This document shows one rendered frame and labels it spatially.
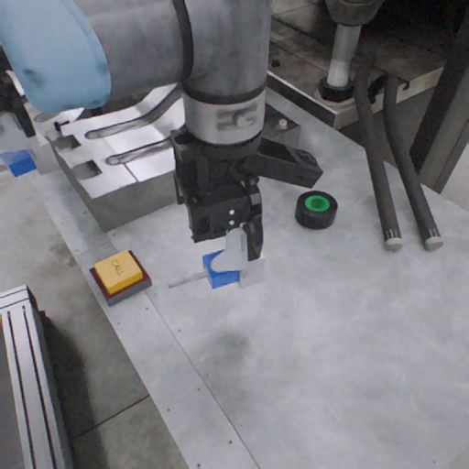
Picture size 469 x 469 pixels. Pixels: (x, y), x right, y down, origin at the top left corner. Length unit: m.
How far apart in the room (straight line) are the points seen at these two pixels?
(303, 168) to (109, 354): 1.26
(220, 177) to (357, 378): 0.37
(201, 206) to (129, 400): 1.15
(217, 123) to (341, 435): 0.43
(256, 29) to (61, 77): 0.14
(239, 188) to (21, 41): 0.23
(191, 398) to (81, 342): 1.08
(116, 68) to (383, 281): 0.58
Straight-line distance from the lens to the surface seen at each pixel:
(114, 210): 0.78
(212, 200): 0.40
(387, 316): 0.70
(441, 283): 0.78
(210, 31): 0.31
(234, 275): 0.53
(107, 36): 0.28
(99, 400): 1.52
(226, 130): 0.35
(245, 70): 0.33
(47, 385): 1.33
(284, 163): 0.42
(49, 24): 0.28
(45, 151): 0.79
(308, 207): 0.78
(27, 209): 2.23
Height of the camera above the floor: 1.36
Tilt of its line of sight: 48 degrees down
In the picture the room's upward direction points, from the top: straight up
